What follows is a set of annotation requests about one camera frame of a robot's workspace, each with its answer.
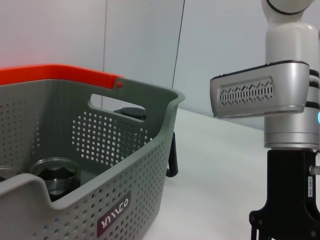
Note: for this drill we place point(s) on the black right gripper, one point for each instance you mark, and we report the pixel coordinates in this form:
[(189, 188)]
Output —
[(287, 175)]

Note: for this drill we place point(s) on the glass teapot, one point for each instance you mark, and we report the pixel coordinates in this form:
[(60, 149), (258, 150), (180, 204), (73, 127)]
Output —
[(60, 190), (6, 175)]

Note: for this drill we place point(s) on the grey perforated plastic storage basket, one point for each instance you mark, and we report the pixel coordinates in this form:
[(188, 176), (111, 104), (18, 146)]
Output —
[(100, 175)]

